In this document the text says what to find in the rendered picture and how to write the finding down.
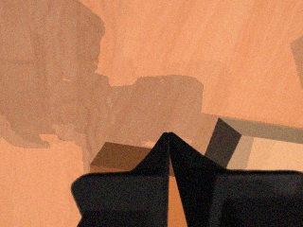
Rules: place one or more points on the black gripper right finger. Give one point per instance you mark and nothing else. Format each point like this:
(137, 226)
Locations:
(204, 185)

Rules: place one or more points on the brown block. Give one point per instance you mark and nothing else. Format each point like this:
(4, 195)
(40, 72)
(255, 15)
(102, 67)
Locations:
(114, 157)

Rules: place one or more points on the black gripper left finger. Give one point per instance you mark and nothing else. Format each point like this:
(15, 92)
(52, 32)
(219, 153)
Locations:
(145, 188)

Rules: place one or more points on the tan flat board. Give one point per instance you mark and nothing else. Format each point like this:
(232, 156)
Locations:
(236, 144)

